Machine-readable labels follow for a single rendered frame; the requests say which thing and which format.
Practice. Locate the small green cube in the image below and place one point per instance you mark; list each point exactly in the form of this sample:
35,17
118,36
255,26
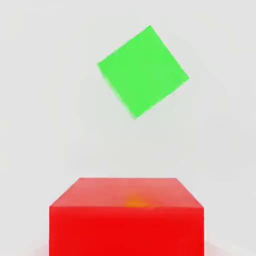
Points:
142,73

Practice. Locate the small red cube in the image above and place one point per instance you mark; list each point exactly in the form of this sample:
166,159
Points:
126,230

